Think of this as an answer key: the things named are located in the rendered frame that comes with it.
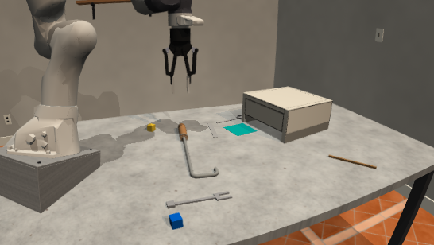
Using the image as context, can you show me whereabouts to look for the low beige cabinet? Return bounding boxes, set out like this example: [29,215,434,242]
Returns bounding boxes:
[242,87,333,143]

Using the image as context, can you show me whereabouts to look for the small blue cube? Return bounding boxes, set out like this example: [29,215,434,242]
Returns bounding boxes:
[169,212,183,230]

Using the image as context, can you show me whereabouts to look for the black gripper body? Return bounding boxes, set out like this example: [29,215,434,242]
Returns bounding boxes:
[169,28,192,56]

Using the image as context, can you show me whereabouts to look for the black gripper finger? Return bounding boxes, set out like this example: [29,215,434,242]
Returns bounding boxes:
[162,47,179,94]
[182,47,198,93]

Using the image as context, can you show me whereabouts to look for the teal square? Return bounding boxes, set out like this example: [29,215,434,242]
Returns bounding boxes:
[224,123,257,136]

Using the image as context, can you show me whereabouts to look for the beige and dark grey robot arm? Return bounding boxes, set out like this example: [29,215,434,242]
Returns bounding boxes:
[7,0,203,158]

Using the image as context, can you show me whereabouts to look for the steel hook with wooden handle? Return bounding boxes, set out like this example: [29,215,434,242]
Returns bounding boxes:
[178,123,219,178]

